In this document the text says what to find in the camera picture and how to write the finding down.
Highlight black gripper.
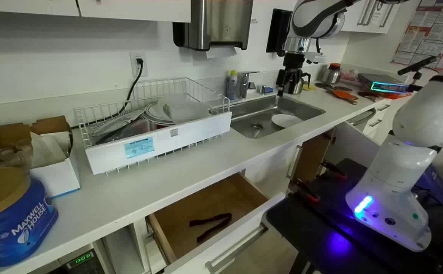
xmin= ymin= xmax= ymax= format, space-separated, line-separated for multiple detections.
xmin=274 ymin=52 xmax=306 ymax=96

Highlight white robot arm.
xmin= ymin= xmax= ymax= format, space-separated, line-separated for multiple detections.
xmin=278 ymin=0 xmax=443 ymax=253

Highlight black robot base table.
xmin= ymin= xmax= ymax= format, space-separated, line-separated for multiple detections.
xmin=266 ymin=159 xmax=443 ymax=274

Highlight open cupboard door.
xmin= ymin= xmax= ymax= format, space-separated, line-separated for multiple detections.
xmin=289 ymin=133 xmax=331 ymax=186

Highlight steel coffee carafe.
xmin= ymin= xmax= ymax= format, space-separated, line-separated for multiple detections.
xmin=287 ymin=70 xmax=312 ymax=95

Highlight black soap dispenser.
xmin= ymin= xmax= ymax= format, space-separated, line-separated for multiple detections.
xmin=266 ymin=9 xmax=290 ymax=57

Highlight steel kettle red lid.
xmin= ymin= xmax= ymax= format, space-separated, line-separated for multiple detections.
xmin=322 ymin=63 xmax=341 ymax=86

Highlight chrome faucet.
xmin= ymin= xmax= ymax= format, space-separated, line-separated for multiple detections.
xmin=237 ymin=70 xmax=258 ymax=99

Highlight white plate in sink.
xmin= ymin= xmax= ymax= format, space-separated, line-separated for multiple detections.
xmin=271 ymin=114 xmax=299 ymax=128

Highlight dish soap bottle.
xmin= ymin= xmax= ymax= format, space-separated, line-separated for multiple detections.
xmin=225 ymin=70 xmax=237 ymax=101

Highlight orange tool on counter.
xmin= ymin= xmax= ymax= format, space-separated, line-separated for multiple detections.
xmin=327 ymin=90 xmax=357 ymax=104

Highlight stainless steel sink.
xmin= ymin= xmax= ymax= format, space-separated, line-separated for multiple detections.
xmin=231 ymin=96 xmax=324 ymax=139

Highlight steel paper towel dispenser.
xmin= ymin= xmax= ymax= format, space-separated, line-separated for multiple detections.
xmin=172 ymin=0 xmax=254 ymax=52

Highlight white upper cabinet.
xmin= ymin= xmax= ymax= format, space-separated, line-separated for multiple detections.
xmin=342 ymin=0 xmax=400 ymax=34

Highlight black tongs in drawer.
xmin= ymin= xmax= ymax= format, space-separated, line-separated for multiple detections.
xmin=187 ymin=212 xmax=232 ymax=245

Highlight open wooden drawer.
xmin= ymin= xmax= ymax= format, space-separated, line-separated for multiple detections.
xmin=147 ymin=174 xmax=284 ymax=274

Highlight open cardboard box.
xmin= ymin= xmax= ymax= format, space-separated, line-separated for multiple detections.
xmin=0 ymin=116 xmax=82 ymax=200

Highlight microwave display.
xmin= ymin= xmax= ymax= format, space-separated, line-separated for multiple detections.
xmin=59 ymin=250 xmax=105 ymax=274

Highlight blue coffee can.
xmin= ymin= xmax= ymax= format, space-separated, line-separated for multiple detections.
xmin=0 ymin=168 xmax=57 ymax=267

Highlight wall posters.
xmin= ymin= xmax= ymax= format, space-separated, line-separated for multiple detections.
xmin=392 ymin=0 xmax=443 ymax=72

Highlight black power cable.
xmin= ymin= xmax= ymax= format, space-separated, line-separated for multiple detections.
xmin=70 ymin=57 xmax=146 ymax=131

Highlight white wire dish rack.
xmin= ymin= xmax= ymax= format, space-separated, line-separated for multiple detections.
xmin=74 ymin=78 xmax=231 ymax=175

